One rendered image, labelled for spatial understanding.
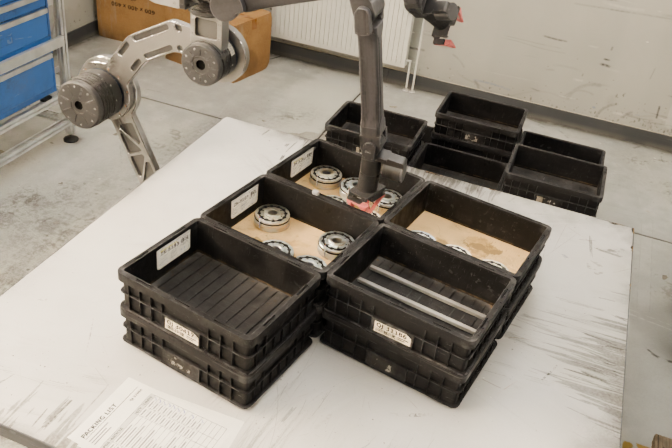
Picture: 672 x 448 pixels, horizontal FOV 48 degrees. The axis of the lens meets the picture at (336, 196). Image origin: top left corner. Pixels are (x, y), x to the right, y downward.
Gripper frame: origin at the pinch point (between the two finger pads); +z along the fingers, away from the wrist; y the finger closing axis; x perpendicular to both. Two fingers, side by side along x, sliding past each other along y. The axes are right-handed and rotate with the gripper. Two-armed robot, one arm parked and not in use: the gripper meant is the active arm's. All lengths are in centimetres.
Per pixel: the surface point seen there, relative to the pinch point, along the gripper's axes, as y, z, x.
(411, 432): -45, 18, -47
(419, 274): -7.6, 4.3, -24.7
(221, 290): -49, 5, 9
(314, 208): -10.4, -2.1, 10.3
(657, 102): 317, 54, -16
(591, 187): 141, 37, -30
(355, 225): -9.2, -2.2, -3.3
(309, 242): -17.3, 4.2, 6.0
